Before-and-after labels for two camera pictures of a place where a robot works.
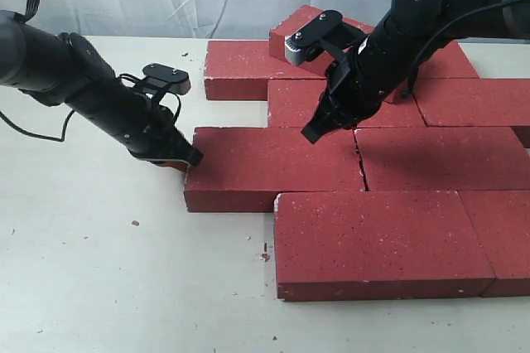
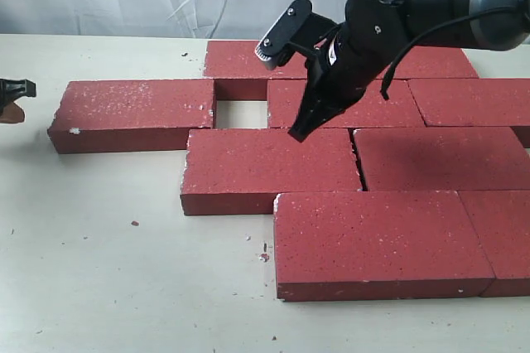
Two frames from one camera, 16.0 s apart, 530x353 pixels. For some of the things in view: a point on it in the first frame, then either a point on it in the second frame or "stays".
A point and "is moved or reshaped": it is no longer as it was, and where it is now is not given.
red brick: (241, 70) stays
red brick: (501, 220) stays
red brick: (242, 169) stays
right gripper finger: (321, 123) → (319, 105)
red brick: (320, 61) is moved or reshaped
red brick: (450, 62) stays
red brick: (478, 158) stays
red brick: (291, 103) stays
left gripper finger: (179, 165) → (12, 113)
